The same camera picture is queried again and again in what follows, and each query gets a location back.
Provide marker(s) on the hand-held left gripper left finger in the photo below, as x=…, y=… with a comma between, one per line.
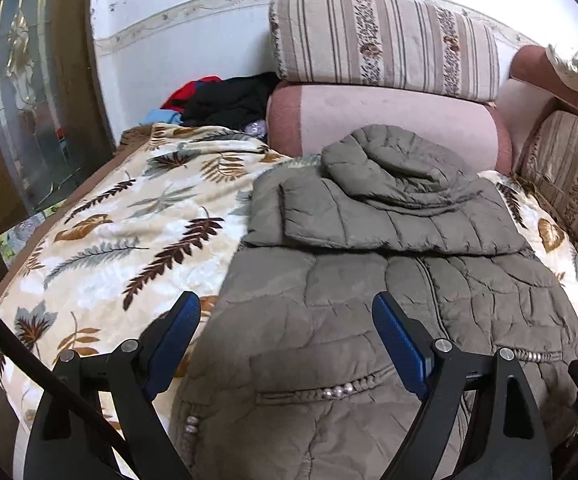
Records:
x=173, y=342

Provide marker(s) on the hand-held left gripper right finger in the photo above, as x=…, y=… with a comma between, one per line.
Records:
x=400, y=347

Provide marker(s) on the olive quilted hooded jacket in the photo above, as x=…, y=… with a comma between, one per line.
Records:
x=344, y=285

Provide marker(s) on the leaf print blanket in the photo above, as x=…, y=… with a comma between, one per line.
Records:
x=119, y=240

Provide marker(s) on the long striped floral sofa cushion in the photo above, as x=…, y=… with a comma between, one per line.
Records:
x=569, y=175

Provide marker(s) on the light blue cloth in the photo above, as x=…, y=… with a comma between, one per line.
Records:
x=164, y=117

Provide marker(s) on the pink bolster cushion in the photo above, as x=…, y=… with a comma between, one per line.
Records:
x=369, y=115

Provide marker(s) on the black garment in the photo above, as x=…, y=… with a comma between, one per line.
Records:
x=234, y=102

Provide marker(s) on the red garment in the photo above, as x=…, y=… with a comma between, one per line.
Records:
x=189, y=92

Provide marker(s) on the wooden door with glass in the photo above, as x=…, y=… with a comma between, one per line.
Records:
x=44, y=110

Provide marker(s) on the pink sofa armrest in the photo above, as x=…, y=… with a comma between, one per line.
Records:
x=534, y=72

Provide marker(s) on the short striped floral sofa cushion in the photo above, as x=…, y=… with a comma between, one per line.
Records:
x=384, y=40

